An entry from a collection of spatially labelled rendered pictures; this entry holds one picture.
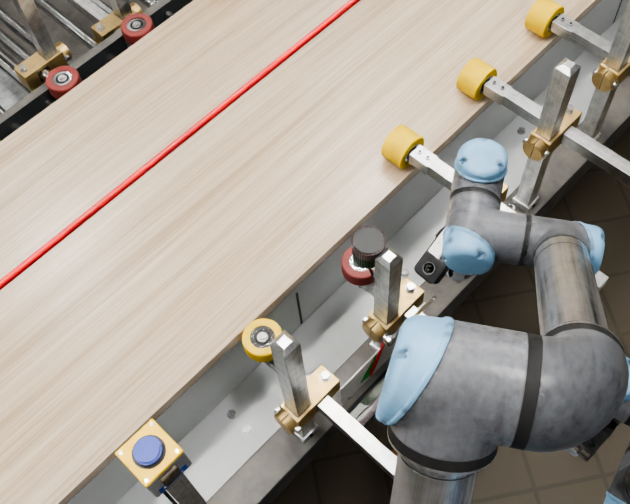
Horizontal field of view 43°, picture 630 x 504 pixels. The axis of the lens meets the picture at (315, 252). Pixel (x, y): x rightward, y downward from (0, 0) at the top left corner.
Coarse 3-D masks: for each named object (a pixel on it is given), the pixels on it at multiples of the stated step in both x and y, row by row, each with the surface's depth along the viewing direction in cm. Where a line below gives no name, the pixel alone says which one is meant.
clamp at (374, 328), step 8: (408, 280) 161; (400, 288) 161; (416, 288) 160; (400, 296) 160; (408, 296) 160; (416, 296) 159; (400, 304) 159; (408, 304) 159; (416, 304) 161; (400, 312) 158; (368, 320) 158; (376, 320) 157; (392, 320) 157; (400, 320) 160; (368, 328) 157; (376, 328) 157; (384, 328) 157; (392, 328) 159; (368, 336) 161; (376, 336) 157
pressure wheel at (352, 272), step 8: (344, 256) 161; (344, 264) 160; (352, 264) 160; (344, 272) 160; (352, 272) 159; (360, 272) 159; (368, 272) 159; (352, 280) 160; (360, 280) 159; (368, 280) 159
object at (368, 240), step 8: (360, 232) 140; (368, 232) 140; (376, 232) 140; (360, 240) 140; (368, 240) 139; (376, 240) 139; (384, 240) 139; (360, 248) 139; (368, 248) 139; (376, 248) 139
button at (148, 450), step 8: (144, 440) 111; (152, 440) 111; (136, 448) 110; (144, 448) 110; (152, 448) 110; (160, 448) 110; (136, 456) 110; (144, 456) 110; (152, 456) 110; (160, 456) 110; (144, 464) 110
